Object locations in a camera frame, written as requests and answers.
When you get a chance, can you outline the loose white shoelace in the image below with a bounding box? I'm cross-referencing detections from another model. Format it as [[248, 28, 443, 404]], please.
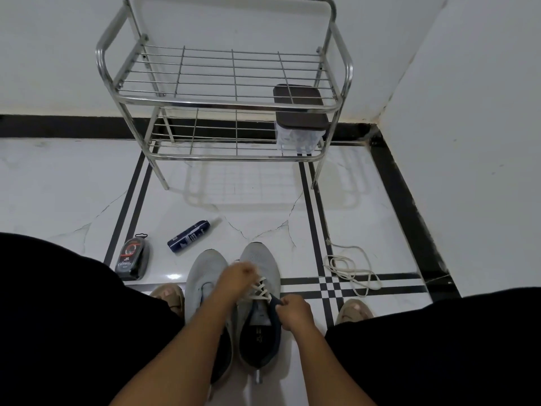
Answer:
[[323, 242, 383, 298]]

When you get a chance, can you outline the person's left forearm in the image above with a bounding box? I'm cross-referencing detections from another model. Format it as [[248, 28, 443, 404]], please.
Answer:
[[109, 287, 240, 406]]

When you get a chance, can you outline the person's left leg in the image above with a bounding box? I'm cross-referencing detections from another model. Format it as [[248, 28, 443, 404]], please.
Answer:
[[0, 232, 185, 406]]

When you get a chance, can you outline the person's right forearm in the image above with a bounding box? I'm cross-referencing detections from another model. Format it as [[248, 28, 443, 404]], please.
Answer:
[[290, 321, 377, 406]]

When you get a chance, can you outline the grey laced sneaker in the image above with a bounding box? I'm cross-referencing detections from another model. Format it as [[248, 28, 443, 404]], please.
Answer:
[[236, 242, 283, 384]]

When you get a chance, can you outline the person's right hand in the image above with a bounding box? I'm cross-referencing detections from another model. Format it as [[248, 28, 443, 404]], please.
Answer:
[[275, 294, 315, 333]]

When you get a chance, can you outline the person's right leg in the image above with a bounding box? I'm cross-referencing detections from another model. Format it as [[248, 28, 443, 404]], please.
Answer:
[[325, 286, 541, 406]]

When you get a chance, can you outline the person's left foot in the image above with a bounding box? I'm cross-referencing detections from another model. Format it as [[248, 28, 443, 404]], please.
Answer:
[[150, 283, 185, 319]]

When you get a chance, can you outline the steel wire shoe rack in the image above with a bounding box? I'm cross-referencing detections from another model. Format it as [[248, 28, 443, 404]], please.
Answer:
[[95, 0, 354, 191]]

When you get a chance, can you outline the grey unlaced sneaker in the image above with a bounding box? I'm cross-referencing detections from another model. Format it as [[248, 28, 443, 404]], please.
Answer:
[[184, 249, 234, 385]]

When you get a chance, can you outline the person's leg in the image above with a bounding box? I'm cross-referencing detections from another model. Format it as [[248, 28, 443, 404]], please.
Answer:
[[325, 286, 541, 406], [0, 232, 185, 406]]

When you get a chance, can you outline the person's left hand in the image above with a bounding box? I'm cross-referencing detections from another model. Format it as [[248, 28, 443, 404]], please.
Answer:
[[215, 261, 261, 299]]

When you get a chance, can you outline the person's foot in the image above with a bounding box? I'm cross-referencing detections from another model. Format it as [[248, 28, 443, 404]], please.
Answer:
[[335, 298, 375, 326], [150, 283, 185, 319]]

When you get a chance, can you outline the black shoe polish sponge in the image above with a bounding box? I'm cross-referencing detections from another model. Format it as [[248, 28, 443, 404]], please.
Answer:
[[114, 234, 150, 281]]

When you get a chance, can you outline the clear container with brown lid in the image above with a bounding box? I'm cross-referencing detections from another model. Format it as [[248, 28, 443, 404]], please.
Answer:
[[272, 84, 330, 157]]

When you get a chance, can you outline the blue spray can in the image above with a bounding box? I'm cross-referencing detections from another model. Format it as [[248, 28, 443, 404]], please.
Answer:
[[167, 218, 222, 254]]

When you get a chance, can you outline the white shoelace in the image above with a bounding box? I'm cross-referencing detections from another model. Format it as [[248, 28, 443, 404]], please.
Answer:
[[247, 276, 273, 304], [323, 242, 383, 298]]

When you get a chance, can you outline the person's right foot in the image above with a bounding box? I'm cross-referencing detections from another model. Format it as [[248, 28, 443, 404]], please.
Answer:
[[335, 298, 375, 326]]

